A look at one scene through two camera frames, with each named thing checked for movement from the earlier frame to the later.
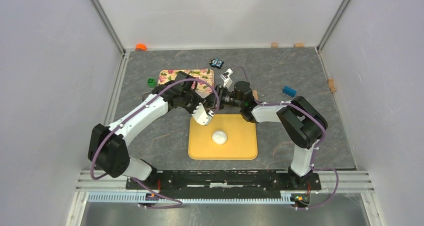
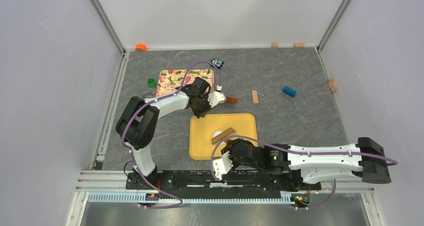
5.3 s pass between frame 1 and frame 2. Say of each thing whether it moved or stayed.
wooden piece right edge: stayed
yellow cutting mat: stayed
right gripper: moved
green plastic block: stayed
